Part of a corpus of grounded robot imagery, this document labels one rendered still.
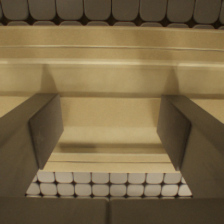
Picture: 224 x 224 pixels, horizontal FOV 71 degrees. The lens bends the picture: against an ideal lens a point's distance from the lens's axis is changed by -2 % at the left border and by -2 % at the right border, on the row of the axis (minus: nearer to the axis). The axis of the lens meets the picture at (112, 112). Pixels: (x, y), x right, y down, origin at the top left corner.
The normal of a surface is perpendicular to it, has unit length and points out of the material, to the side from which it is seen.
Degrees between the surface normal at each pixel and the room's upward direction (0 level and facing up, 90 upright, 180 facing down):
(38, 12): 0
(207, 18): 0
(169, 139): 90
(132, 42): 0
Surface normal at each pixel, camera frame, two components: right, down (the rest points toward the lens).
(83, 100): 0.00, 0.39
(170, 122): -1.00, -0.01
